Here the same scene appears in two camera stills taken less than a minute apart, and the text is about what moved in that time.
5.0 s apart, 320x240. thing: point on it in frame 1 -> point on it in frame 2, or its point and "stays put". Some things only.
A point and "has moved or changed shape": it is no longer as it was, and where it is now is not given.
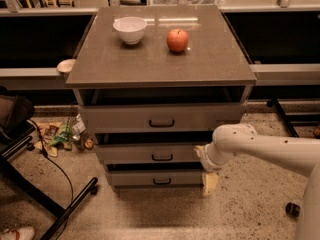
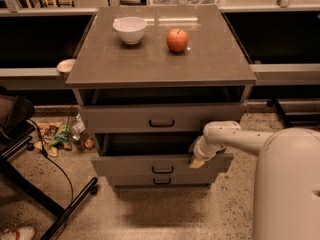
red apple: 177,40 stays put
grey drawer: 148,153 has moved or changed shape
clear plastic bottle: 78,127 stays put
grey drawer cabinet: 153,84 stays put
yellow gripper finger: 210,181 -> 197,163
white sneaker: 23,233 stays put
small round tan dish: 65,65 stays put
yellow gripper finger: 200,150 -> 191,147
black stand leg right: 275,102 stays put
